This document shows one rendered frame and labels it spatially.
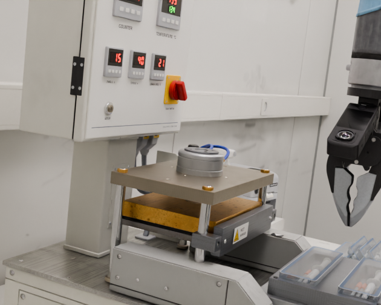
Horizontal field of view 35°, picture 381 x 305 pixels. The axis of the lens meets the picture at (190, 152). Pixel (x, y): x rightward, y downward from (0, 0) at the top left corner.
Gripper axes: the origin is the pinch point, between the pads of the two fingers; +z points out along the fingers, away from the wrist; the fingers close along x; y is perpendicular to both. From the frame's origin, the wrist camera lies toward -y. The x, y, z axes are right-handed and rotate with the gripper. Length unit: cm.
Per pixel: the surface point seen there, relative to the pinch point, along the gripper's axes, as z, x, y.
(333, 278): 8.7, 0.2, -3.3
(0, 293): 34, 73, 3
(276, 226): 31, 46, 103
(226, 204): 2.4, 21.2, 1.6
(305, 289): 9.1, 2.4, -10.2
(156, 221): 4.6, 27.4, -11.1
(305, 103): -8, 72, 200
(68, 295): 17.8, 38.1, -18.2
